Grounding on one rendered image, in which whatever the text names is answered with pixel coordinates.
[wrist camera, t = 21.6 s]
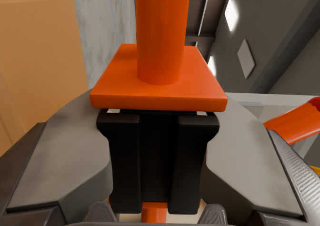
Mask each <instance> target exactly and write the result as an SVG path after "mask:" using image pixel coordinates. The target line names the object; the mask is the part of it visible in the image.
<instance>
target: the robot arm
mask: <svg viewBox="0 0 320 226"><path fill-rule="evenodd" d="M92 89H93V88H91V89H90V90H88V91H86V92H85V93H83V94H81V95H80V96H78V97H76V98H75V99H73V100H72V101H70V102H68V103H67V104H66V105H64V106H63V107H61V108H60V109H59V110H58V111H57V112H56V113H54V114H53V115H52V116H51V117H50V118H49V119H48V120H47V121H46V122H41V123H37V124H36V125H35V126H33V127H32V128H31V129H30V130H29V131H28V132H27V133H26V134H25V135H24V136H23V137H22V138H20V139H19V140H18V141H17V142H16V143H15V144H14V145H13V146H12V147H11V148H10V149H9V150H7V151H6V152H5V153H4V154H3V155H2V156H1V157H0V226H320V176H319V175H318V174H317V173H316V172H315V171H314V170H313V169H312V168H311V167H310V166H309V165H308V164H307V163H306V162H305V161H304V160H303V158H302V157H301V156H300V155H299V154H298V153H297V152H296V151H295V150H294V149H293V148H292V147H291V146H290V145H289V144H288V143H287V142H286V141H285V140H284V139H283V138H282V137H281V136H280V135H279V134H278V132H277V131H275V130H270V129H267V128H266V127H265V126H264V125H263V124H262V123H261V122H260V121H259V120H258V119H257V118H256V117H255V116H254V115H253V114H252V113H251V112H250V111H249V110H247V109H246V108H245V107H244V106H242V105H241V104H239V103H238V102H236V101H235V100H233V99H232V98H230V97H229V96H227V95H226V96H227V98H228V102H227V105H226V109H225V111H223V112H206V114H207V115H208V116H215V117H216V118H217V120H218V122H219V124H220V128H219V131H218V133H217V134H216V135H215V137H214V138H213V139H212V140H210V141H209V142H208V143H207V147H206V151H205V156H204V160H203V164H202V168H201V173H200V194H201V196H202V197H203V198H204V199H205V200H206V201H207V202H208V203H209V204H208V205H206V206H205V208H204V210H203V212H202V214H201V216H200V218H199V220H198V222H197V224H178V223H131V222H118V221H117V219H116V217H115V215H114V213H113V211H112V209H111V207H110V205H109V203H108V202H105V201H103V200H105V199H106V198H107V197H108V196H109V195H110V194H111V193H112V191H113V176H112V165H111V158H110V148H109V141H108V139H107V138H106V137H104V136H103V135H102V134H101V132H100V131H99V130H98V129H97V123H96V122H97V119H98V117H99V115H100V114H101V113H104V112H107V111H108V110H109V109H105V108H93V107H92V106H91V103H90V92H91V91H92ZM86 215H87V217H86ZM86 219H87V220H86Z"/></svg>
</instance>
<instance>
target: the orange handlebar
mask: <svg viewBox="0 0 320 226"><path fill-rule="evenodd" d="M188 8H189V0H136V36H137V73H138V78H139V79H140V80H141V81H143V82H145V83H148V84H153V85H170V84H173V83H176V82H178V81H179V80H180V79H181V72H182V63H183V54H184V44H185V35H186V26H187V17H188ZM166 217H167V208H143V209H142V212H141V222H142V223H166Z"/></svg>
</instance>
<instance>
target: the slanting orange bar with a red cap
mask: <svg viewBox="0 0 320 226"><path fill-rule="evenodd" d="M263 125H264V126H265V127H266V128H267V129H270V130H275V131H277V132H278V134H279V135H280V136H281V137H282V138H283V139H284V140H285V141H286V142H287V143H288V144H289V145H291V144H294V143H296V142H298V141H301V140H303V139H305V138H308V137H310V136H313V135H315V134H317V133H320V96H319V97H313V98H312V99H310V100H309V101H307V102H306V103H304V104H302V105H300V106H298V107H295V108H293V109H291V110H289V111H287V112H285V113H283V114H281V115H279V116H277V117H275V118H273V119H270V120H268V121H266V122H264V123H263Z"/></svg>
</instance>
